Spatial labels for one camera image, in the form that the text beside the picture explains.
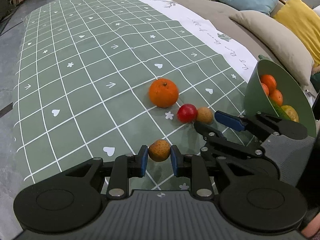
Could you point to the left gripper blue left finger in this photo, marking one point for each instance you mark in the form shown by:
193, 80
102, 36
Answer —
122, 169

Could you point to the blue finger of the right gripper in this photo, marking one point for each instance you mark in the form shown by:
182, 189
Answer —
208, 132
230, 121

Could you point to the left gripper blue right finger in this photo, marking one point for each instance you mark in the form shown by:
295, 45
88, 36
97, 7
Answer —
193, 167

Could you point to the small brown longan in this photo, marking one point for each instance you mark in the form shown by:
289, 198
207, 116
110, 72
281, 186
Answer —
204, 115
159, 151

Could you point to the green plastic colander bowl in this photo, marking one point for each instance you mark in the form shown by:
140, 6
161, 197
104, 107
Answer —
255, 99

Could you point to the small red fruit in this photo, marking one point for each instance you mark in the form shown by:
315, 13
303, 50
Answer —
187, 113

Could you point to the yellow green pear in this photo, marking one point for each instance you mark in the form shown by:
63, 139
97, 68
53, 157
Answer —
291, 112

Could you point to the large orange tangerine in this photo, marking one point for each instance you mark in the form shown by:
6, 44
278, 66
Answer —
163, 93

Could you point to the green cucumber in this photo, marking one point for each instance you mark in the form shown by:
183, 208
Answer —
280, 112

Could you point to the beige sofa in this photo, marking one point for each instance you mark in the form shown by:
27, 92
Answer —
219, 15

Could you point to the beige cushion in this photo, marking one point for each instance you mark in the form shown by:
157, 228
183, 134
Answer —
285, 45

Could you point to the green checked tablecloth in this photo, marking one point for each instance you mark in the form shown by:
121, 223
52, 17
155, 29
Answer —
84, 74

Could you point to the yellow cushion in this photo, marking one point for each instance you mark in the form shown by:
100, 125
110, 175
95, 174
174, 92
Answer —
304, 23

